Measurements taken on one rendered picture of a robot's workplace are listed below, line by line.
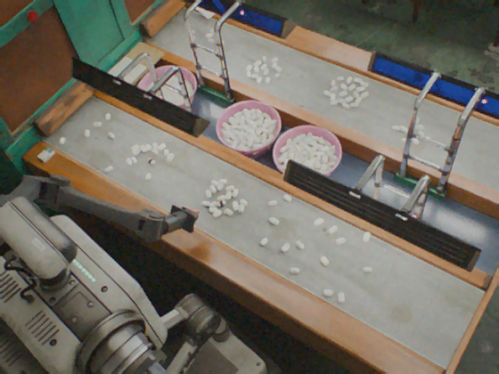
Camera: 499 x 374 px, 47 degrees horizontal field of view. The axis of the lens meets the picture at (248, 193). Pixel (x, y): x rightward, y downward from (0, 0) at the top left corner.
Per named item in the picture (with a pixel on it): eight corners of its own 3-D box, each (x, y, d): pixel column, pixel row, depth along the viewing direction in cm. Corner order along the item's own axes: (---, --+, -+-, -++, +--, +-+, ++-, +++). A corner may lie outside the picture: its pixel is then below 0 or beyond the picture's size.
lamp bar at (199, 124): (197, 139, 197) (193, 126, 191) (70, 77, 221) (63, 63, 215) (210, 124, 200) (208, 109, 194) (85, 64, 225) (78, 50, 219)
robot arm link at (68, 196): (40, 206, 191) (45, 174, 189) (51, 204, 196) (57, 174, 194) (151, 247, 178) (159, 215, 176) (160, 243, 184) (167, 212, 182)
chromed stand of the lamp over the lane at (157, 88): (177, 172, 236) (151, 97, 199) (142, 153, 244) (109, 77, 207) (205, 141, 244) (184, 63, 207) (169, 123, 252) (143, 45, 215)
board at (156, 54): (118, 100, 250) (117, 98, 249) (94, 88, 256) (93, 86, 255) (165, 53, 264) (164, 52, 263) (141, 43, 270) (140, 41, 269)
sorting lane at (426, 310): (445, 371, 176) (446, 369, 174) (44, 143, 247) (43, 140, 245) (484, 295, 189) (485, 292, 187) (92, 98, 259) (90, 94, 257)
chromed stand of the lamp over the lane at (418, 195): (393, 286, 198) (409, 219, 162) (342, 259, 206) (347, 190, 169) (417, 245, 206) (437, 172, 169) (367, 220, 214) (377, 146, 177)
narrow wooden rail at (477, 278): (478, 302, 194) (486, 288, 185) (96, 108, 265) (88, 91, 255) (485, 289, 196) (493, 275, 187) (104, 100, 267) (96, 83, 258)
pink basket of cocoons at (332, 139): (319, 204, 220) (319, 190, 212) (262, 175, 231) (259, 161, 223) (353, 156, 231) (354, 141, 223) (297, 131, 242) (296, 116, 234)
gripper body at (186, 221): (175, 203, 196) (161, 207, 190) (198, 215, 192) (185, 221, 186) (171, 219, 199) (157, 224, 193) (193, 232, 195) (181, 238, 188)
